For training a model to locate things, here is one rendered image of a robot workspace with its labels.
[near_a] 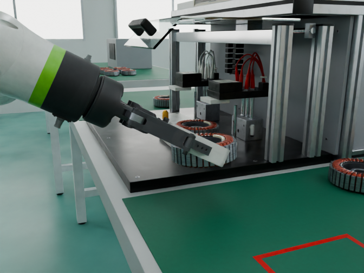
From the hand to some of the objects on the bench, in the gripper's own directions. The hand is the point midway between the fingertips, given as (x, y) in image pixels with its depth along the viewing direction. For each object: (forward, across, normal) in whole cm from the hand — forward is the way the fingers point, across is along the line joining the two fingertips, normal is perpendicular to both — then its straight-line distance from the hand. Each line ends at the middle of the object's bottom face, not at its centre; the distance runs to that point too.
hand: (201, 146), depth 63 cm
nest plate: (+10, -52, +1) cm, 53 cm away
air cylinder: (+23, -52, +8) cm, 58 cm away
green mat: (+36, +24, +6) cm, 44 cm away
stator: (+32, +4, +6) cm, 33 cm away
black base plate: (+13, -40, -1) cm, 42 cm away
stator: (+11, -28, +1) cm, 30 cm away
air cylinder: (+24, -28, +6) cm, 38 cm away
